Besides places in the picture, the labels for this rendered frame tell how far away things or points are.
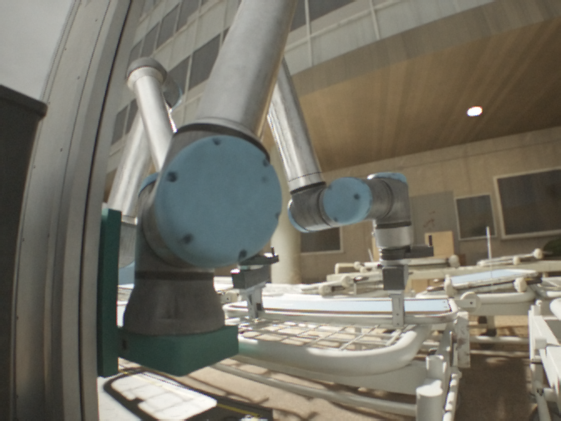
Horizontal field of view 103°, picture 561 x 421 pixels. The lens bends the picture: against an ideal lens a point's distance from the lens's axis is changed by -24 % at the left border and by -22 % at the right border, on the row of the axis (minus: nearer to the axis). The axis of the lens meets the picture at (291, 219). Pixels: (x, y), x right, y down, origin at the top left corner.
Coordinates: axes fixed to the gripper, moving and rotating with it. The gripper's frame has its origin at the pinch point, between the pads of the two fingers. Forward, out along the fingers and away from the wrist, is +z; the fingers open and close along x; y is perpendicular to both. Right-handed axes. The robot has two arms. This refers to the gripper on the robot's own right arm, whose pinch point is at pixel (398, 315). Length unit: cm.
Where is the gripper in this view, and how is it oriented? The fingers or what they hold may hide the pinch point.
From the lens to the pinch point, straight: 73.2
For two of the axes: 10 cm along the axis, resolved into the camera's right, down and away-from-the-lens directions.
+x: -4.5, 0.5, -8.9
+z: 1.1, 9.9, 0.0
